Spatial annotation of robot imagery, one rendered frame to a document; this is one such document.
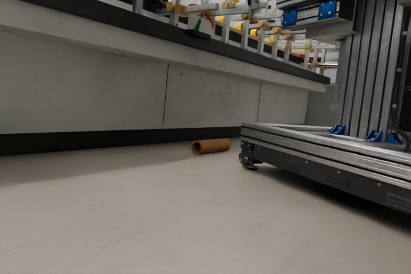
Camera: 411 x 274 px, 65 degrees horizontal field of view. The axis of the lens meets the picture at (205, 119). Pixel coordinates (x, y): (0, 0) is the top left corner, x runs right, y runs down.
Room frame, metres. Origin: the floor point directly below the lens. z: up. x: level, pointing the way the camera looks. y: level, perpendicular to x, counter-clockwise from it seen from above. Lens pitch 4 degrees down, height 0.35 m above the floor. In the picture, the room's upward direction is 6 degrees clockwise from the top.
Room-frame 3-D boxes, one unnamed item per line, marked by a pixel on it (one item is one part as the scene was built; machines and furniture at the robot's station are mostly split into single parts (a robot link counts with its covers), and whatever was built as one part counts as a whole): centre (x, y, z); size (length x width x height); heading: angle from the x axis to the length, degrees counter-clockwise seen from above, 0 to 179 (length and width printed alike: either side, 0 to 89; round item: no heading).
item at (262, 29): (2.63, -0.38, 0.90); 0.03 x 0.03 x 0.48; 53
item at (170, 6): (1.85, 0.21, 0.80); 0.13 x 0.06 x 0.05; 143
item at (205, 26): (1.99, 0.07, 0.75); 0.26 x 0.01 x 0.10; 143
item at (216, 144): (1.99, -0.05, 0.04); 0.30 x 0.08 x 0.08; 143
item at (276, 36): (2.82, -0.53, 0.89); 0.03 x 0.03 x 0.48; 53
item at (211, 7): (1.83, 0.17, 0.80); 0.43 x 0.03 x 0.04; 53
